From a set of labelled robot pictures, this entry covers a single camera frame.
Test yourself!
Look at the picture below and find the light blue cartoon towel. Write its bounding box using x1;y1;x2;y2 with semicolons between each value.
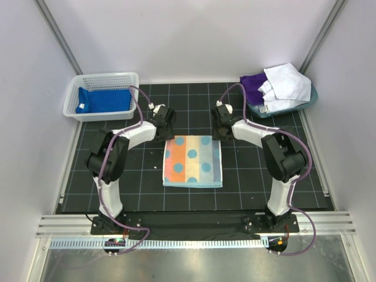
162;135;223;189

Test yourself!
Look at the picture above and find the blue microfiber towel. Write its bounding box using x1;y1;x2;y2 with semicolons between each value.
76;88;132;114

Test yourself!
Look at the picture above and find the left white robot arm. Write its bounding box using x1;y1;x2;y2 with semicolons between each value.
85;104;176;235

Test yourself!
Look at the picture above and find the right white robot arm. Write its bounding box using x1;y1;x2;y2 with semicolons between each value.
211;101;312;233

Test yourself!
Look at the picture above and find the blue towel container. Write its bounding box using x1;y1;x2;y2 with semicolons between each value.
247;85;318;119

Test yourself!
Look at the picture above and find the purple towel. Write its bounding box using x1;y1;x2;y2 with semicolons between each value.
240;72;267;106

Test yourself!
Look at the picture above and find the white perforated plastic basket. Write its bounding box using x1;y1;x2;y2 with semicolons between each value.
63;72;139;122

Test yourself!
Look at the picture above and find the white towel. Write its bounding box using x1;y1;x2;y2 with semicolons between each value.
258;63;311;113

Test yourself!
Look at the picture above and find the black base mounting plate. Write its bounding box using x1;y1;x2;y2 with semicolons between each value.
90;210;300;236

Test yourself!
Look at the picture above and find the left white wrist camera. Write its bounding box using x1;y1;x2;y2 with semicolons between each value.
148;103;166;115

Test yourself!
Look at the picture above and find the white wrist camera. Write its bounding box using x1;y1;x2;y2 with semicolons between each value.
216;100;233;114
148;103;166;115

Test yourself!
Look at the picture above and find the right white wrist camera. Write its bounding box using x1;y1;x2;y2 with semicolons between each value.
216;100;233;114

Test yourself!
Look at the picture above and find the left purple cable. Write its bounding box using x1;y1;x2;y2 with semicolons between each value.
96;85;155;255

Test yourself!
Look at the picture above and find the aluminium frame rail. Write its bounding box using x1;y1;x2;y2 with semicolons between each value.
35;211;356;238

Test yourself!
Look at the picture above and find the white slotted cable duct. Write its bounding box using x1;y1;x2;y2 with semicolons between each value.
49;237;269;250

